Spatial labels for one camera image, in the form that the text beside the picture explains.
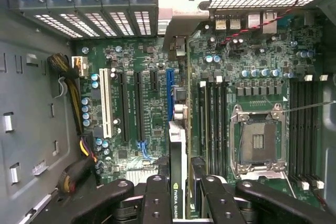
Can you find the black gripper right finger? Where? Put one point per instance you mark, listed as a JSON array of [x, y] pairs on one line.
[[218, 203]]

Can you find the silver chipset heatsink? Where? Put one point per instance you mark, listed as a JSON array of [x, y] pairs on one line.
[[139, 176]]

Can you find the open black PC case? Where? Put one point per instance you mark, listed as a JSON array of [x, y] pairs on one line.
[[329, 142]]

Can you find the white expansion slot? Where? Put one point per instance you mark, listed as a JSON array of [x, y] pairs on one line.
[[105, 103]]

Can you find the blue expansion slot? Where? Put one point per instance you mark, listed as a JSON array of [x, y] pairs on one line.
[[170, 90]]

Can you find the CPU socket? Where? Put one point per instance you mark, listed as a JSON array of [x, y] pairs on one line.
[[258, 140]]

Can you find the metal socket cover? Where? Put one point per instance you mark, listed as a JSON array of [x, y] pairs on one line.
[[262, 174]]

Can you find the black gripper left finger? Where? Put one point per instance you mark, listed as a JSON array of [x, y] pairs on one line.
[[157, 200]]

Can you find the black short expansion slot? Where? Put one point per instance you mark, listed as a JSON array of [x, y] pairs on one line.
[[154, 81]]

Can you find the black RAM stick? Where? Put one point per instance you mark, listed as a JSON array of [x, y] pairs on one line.
[[202, 129]]

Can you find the green motherboard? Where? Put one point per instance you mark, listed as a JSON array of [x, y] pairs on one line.
[[157, 108]]

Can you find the black RAM slot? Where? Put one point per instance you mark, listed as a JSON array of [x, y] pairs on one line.
[[293, 129], [225, 129], [319, 129], [302, 129], [217, 129], [210, 129], [311, 129]]

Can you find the black long expansion slot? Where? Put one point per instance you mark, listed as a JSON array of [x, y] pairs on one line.
[[139, 108]]

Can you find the thin socket locking lever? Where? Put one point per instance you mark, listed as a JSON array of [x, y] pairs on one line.
[[309, 106]]

